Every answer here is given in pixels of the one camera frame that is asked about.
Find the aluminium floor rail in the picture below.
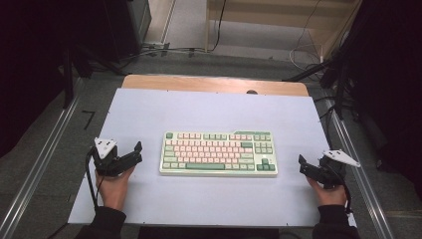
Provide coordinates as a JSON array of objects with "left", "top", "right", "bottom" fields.
[
  {"left": 324, "top": 99, "right": 396, "bottom": 239},
  {"left": 0, "top": 79, "right": 83, "bottom": 239}
]

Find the dark curtain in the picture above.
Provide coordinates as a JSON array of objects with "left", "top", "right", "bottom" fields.
[
  {"left": 344, "top": 0, "right": 422, "bottom": 202},
  {"left": 0, "top": 0, "right": 110, "bottom": 158}
]

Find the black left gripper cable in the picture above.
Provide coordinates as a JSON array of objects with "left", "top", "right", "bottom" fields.
[{"left": 85, "top": 147, "right": 105, "bottom": 212}]

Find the black cabinet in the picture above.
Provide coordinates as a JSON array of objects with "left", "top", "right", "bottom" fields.
[{"left": 76, "top": 0, "right": 153, "bottom": 65}]

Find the person's right hand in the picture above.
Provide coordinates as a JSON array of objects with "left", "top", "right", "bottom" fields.
[{"left": 306, "top": 175, "right": 348, "bottom": 207}]

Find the black metal stand post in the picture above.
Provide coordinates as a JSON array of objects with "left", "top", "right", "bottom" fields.
[{"left": 62, "top": 49, "right": 76, "bottom": 110}]

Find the white board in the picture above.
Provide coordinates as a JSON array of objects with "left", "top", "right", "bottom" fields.
[{"left": 68, "top": 87, "right": 358, "bottom": 229}]

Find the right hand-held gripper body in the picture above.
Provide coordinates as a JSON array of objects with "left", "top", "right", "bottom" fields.
[{"left": 316, "top": 148, "right": 362, "bottom": 191}]

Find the person's left hand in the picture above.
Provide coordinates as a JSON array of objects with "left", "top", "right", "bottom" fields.
[{"left": 95, "top": 165, "right": 135, "bottom": 212}]

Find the long black floor cable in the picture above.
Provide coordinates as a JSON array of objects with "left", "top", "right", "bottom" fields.
[{"left": 117, "top": 0, "right": 229, "bottom": 64}]

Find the person's dark clothing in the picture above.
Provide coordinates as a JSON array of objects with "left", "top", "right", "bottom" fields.
[{"left": 136, "top": 227, "right": 281, "bottom": 239}]

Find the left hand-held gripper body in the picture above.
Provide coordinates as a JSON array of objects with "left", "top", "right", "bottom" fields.
[{"left": 91, "top": 137, "right": 126, "bottom": 177}]

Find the green and pink keyboard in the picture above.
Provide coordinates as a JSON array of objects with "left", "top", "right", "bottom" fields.
[{"left": 158, "top": 129, "right": 279, "bottom": 177}]

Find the wooden shelf unit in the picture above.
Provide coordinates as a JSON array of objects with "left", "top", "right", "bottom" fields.
[{"left": 204, "top": 0, "right": 363, "bottom": 62}]

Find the white coiled cable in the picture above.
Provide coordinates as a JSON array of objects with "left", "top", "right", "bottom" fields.
[{"left": 289, "top": 0, "right": 325, "bottom": 73}]

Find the power strip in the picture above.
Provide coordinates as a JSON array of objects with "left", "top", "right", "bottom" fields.
[{"left": 143, "top": 41, "right": 171, "bottom": 52}]

